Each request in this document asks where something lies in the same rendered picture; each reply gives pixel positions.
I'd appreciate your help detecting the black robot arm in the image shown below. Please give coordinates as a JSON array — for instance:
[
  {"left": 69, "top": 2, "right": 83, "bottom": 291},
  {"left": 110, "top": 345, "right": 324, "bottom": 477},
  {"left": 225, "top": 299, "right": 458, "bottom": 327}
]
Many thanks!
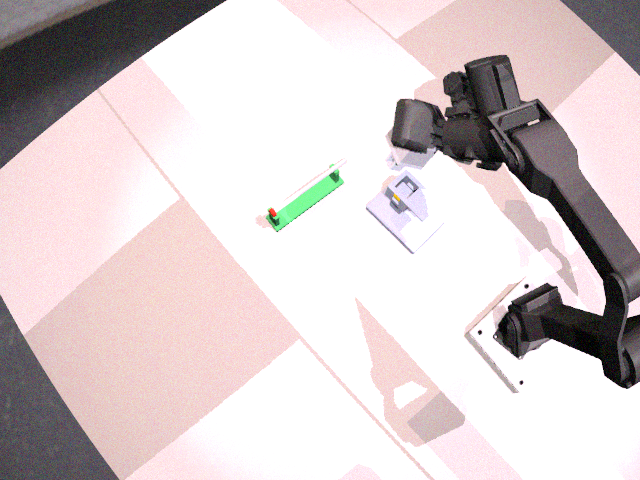
[{"left": 443, "top": 55, "right": 640, "bottom": 389}]

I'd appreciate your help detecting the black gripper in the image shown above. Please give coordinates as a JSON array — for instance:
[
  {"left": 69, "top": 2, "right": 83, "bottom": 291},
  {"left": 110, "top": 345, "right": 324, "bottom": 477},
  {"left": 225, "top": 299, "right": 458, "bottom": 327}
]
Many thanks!
[{"left": 391, "top": 98, "right": 502, "bottom": 171}]

